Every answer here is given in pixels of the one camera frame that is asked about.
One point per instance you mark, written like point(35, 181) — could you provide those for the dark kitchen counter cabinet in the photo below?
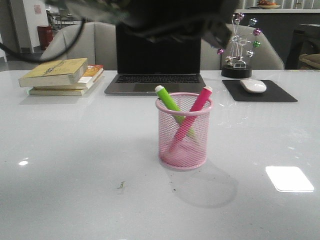
point(291, 32)

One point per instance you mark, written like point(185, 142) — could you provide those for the grey laptop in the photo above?
point(142, 65)

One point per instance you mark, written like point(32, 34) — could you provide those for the fruit plate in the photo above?
point(267, 5)

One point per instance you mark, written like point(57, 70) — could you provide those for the chrome faucet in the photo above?
point(297, 4)

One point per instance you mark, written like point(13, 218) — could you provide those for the ferris wheel kinetic desk toy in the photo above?
point(240, 49)

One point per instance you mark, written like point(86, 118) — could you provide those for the right grey armchair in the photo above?
point(265, 57)

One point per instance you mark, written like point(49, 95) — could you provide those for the white computer mouse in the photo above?
point(253, 85)

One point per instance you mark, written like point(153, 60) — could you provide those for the black mouse pad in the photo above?
point(273, 93)

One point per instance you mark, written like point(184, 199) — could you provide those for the left grey armchair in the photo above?
point(97, 43)

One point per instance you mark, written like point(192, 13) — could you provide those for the green marker pen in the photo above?
point(170, 104)

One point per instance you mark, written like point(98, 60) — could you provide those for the yellow top book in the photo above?
point(55, 73)

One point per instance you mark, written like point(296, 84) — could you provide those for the brown sofa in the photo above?
point(309, 61)

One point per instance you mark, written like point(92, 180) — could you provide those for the bottom book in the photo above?
point(61, 92)

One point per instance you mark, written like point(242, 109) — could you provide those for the red trash bin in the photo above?
point(45, 36)

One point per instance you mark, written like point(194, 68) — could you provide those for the pink mesh pen holder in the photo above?
point(189, 154)

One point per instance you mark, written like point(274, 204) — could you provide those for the grey armchair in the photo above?
point(265, 57)
point(97, 43)

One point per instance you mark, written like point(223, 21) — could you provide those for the pink marker pen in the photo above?
point(187, 123)

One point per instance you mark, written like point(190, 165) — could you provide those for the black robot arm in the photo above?
point(158, 20)

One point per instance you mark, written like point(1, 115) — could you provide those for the orange middle book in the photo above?
point(91, 75)

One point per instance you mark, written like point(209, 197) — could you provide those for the pink wall notice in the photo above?
point(37, 9)

